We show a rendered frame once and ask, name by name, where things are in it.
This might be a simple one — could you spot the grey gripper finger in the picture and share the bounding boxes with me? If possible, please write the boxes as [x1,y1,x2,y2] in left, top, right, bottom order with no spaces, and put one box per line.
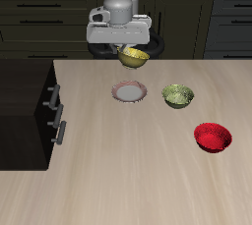
[118,43,130,55]

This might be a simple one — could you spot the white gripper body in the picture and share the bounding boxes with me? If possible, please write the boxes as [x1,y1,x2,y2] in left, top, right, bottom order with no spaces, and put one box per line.
[86,15,153,45]

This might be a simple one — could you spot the yellow bowl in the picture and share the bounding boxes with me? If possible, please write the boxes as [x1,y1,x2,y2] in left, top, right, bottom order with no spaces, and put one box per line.
[116,46,151,71]

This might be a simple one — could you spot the white plate with pink rim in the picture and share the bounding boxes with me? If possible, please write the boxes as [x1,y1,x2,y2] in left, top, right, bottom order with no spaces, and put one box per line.
[110,80,149,104]

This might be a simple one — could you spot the green bowl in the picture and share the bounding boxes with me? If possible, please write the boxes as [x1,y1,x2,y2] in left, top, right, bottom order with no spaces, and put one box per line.
[160,84,196,110]

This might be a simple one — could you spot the red bowl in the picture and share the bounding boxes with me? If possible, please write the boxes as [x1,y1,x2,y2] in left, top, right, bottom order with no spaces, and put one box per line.
[193,122,233,154]

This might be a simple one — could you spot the dark kitchen cupboards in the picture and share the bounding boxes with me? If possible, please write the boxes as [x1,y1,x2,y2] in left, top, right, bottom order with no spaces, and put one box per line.
[0,0,252,61]

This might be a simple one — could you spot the dark wooden cabinet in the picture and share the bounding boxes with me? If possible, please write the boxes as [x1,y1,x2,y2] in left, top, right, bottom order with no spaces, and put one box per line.
[0,59,68,172]

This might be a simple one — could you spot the grey cabinet handle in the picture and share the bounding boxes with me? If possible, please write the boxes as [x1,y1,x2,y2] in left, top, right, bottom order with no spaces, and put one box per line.
[42,84,61,107]
[46,103,65,129]
[50,120,68,146]

